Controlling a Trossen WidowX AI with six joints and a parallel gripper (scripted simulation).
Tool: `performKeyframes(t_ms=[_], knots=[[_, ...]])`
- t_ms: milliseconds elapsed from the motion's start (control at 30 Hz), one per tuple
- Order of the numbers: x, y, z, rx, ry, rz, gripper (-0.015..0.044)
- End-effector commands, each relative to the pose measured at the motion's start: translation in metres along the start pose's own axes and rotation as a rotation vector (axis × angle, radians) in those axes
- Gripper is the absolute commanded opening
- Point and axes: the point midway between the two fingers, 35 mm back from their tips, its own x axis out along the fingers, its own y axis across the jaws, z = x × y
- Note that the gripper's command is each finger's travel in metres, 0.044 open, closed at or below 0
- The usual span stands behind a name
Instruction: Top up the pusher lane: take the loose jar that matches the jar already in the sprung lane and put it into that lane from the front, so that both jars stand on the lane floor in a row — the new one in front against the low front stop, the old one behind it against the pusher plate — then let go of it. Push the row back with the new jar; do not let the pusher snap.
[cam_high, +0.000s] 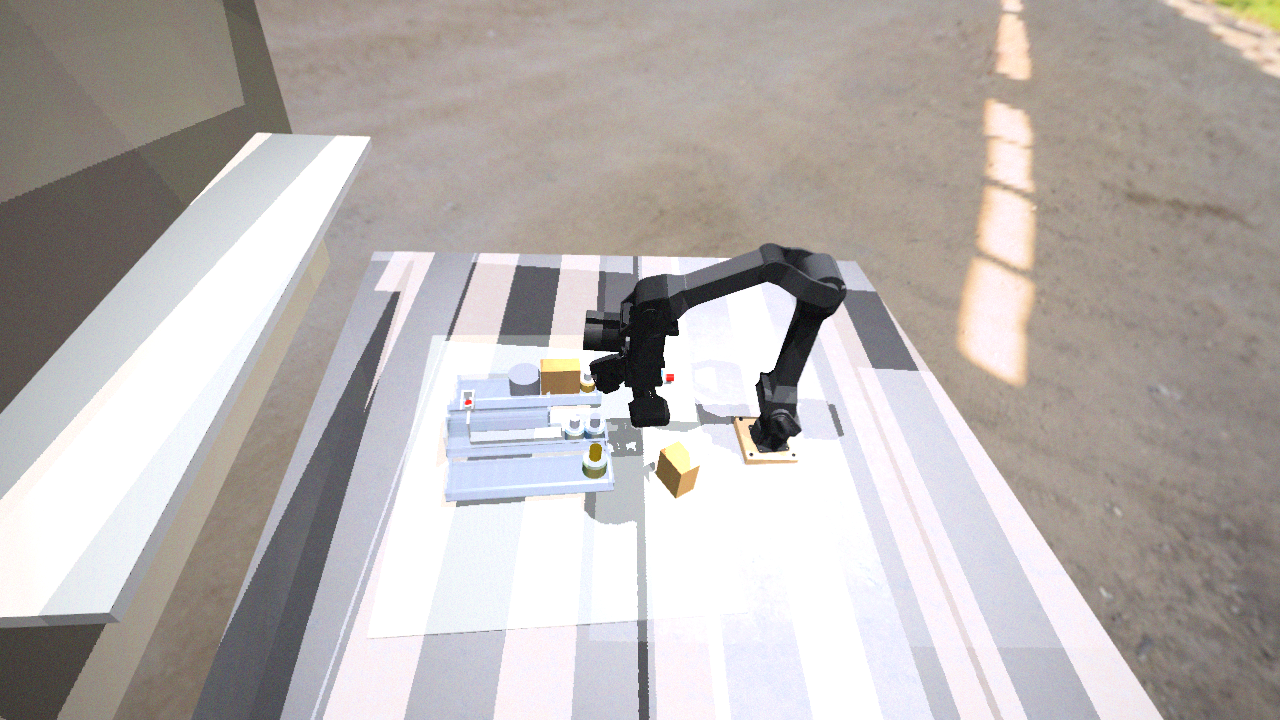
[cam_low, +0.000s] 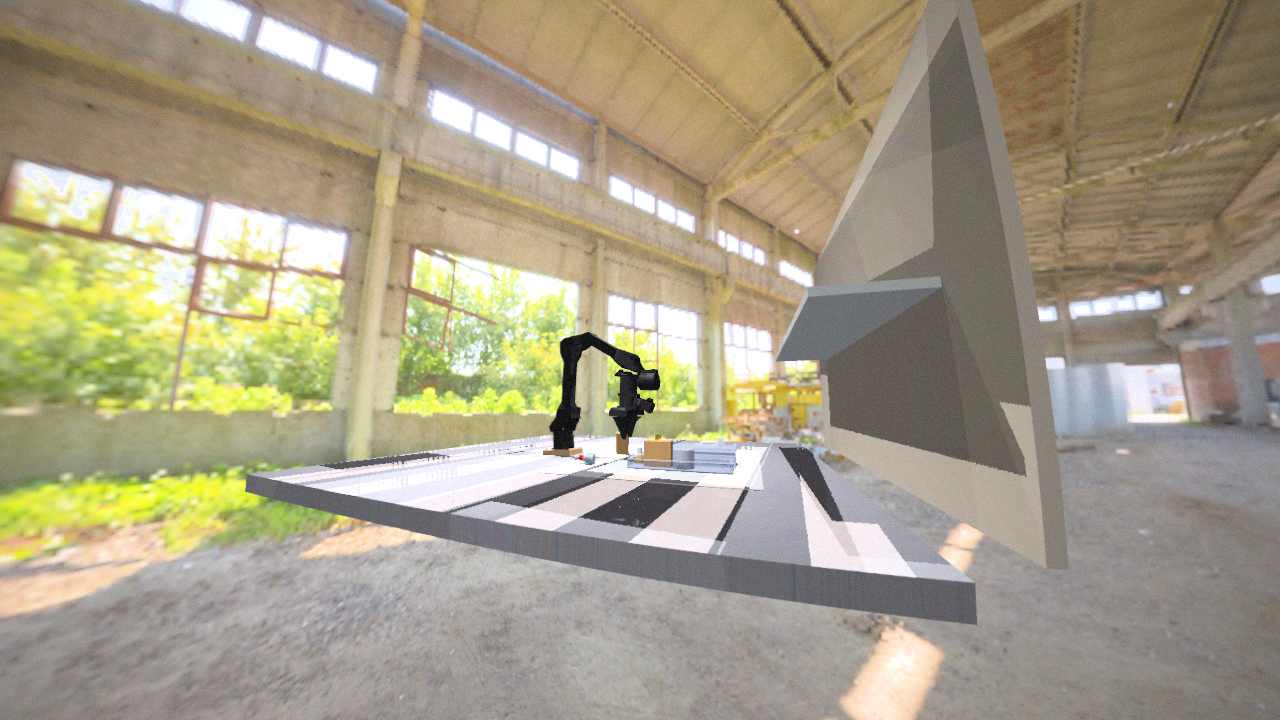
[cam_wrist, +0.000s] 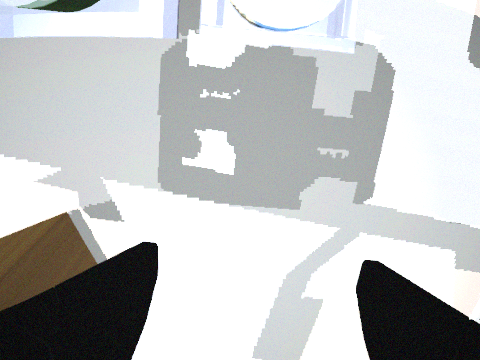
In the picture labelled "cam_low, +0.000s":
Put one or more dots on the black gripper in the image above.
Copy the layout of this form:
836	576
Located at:
624	416

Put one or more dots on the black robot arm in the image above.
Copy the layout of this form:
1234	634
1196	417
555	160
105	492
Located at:
568	414

